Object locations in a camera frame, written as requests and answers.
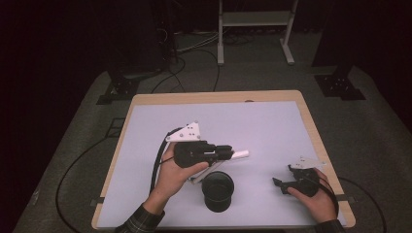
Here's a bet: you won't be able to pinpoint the white marker pen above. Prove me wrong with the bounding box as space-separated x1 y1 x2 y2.
230 149 251 160

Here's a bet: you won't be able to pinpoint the black pen holder cup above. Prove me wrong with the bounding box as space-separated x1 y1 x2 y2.
200 170 235 214

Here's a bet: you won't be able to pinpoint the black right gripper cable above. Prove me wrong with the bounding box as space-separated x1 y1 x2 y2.
319 175 340 216

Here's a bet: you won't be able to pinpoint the person's right hand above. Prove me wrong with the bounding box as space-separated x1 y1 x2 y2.
287 167 339 225

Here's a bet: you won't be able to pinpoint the white floor cables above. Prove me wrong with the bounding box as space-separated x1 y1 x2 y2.
175 31 220 53

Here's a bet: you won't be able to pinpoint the white table mat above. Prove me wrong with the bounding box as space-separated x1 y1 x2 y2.
96 100 348 229

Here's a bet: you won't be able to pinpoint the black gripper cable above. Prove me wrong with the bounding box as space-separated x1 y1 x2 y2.
319 175 340 216
149 127 183 196

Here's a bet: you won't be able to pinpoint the white metal stand frame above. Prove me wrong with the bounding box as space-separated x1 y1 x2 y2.
217 0 300 66

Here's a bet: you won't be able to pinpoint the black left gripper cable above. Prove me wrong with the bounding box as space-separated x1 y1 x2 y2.
149 127 183 196

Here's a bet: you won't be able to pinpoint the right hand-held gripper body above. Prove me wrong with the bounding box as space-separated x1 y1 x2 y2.
286 155 326 198

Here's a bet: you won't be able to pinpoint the black tape strip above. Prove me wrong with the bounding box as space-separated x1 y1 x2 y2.
335 194 357 204
89 196 106 208

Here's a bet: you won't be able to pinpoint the person's left hand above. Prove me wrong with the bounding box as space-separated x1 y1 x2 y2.
142 142 210 216

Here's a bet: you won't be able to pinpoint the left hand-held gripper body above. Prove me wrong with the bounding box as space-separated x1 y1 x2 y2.
165 120 218 169

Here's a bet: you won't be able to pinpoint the black floor cable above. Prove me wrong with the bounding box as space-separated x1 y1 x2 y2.
337 176 389 233
150 48 222 95
54 135 115 233

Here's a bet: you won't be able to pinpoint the black stand base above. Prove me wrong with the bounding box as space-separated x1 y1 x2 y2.
313 66 367 102
95 75 141 106

